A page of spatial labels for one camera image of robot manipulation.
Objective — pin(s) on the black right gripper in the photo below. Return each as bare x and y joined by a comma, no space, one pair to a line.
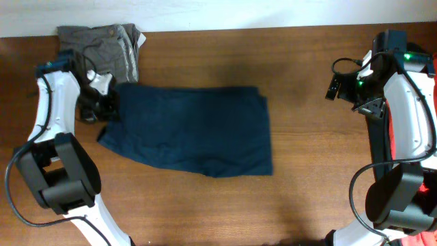
375,108

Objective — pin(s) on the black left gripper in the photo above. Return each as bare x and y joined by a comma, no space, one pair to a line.
110,113

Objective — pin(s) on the dark navy blue shorts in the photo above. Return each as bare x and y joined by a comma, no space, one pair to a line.
219,132

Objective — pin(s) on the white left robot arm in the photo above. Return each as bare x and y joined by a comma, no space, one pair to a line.
60,175

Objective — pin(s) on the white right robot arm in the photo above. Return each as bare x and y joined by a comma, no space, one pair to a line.
388,50

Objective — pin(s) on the folded grey cargo shorts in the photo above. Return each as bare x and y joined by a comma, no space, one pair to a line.
112,49

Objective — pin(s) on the red t-shirt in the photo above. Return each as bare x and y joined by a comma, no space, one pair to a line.
424,238

